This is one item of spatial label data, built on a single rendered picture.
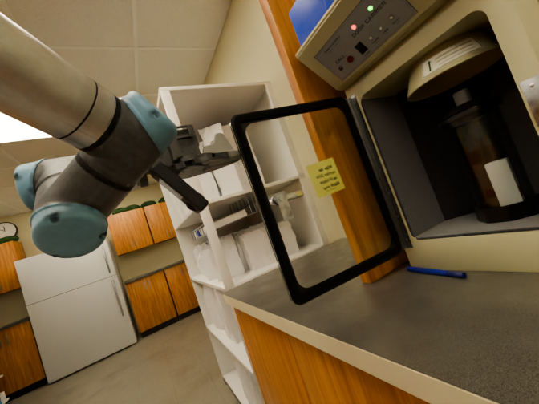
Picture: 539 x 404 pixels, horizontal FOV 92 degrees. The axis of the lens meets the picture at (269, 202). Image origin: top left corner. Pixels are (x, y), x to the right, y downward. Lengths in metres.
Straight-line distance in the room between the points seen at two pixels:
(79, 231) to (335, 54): 0.57
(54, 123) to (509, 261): 0.68
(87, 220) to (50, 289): 4.79
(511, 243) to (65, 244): 0.67
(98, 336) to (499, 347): 4.99
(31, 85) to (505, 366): 0.53
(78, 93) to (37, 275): 4.92
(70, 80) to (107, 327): 4.87
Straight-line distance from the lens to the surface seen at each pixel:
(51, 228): 0.38
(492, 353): 0.43
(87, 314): 5.11
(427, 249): 0.69
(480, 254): 0.64
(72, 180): 0.39
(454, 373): 0.40
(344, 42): 0.65
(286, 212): 0.51
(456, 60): 0.63
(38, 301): 5.20
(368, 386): 0.58
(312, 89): 0.75
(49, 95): 0.32
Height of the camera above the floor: 1.17
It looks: 4 degrees up
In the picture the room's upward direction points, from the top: 19 degrees counter-clockwise
